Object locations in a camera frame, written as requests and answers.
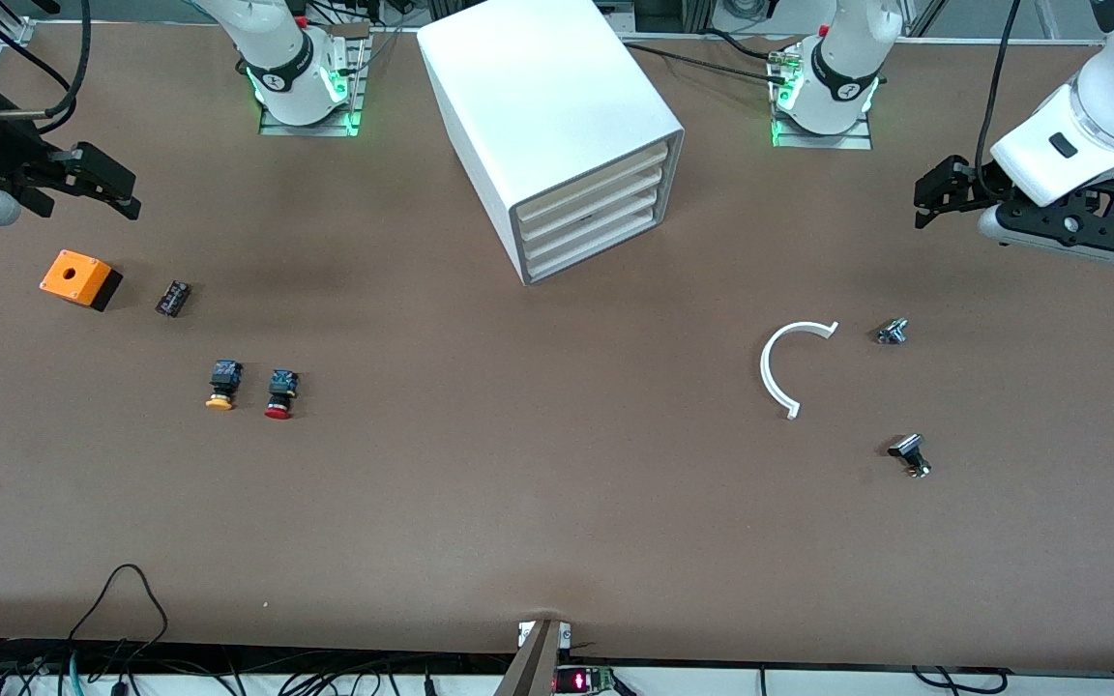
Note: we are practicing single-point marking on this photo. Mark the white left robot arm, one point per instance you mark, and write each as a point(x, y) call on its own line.
point(847, 58)

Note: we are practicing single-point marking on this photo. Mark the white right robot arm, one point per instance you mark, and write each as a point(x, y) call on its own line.
point(286, 58)

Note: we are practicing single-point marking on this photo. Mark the yellow push button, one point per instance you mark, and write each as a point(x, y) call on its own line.
point(224, 377)

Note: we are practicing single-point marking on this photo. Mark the red push button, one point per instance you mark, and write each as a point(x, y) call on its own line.
point(281, 387)

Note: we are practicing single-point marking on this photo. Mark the small black terminal block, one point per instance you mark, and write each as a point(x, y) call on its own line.
point(173, 298)

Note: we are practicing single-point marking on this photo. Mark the white curved plastic arc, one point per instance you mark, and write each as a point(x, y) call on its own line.
point(765, 370)

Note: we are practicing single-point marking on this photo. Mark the circuit board with red display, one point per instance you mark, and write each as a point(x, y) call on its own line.
point(584, 680)

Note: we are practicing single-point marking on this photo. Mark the orange button enclosure box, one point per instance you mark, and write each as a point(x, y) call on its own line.
point(73, 275)

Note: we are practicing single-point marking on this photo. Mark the aluminium frame profile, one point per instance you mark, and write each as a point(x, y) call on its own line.
point(15, 34)

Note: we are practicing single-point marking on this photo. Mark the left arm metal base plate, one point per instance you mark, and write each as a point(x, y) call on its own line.
point(823, 140)

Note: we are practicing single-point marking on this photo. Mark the small silver switch part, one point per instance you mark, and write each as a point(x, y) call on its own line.
point(892, 332)

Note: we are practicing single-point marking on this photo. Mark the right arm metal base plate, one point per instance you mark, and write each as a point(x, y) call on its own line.
point(306, 129)

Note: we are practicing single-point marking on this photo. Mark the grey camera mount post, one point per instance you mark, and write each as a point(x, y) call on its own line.
point(538, 667)

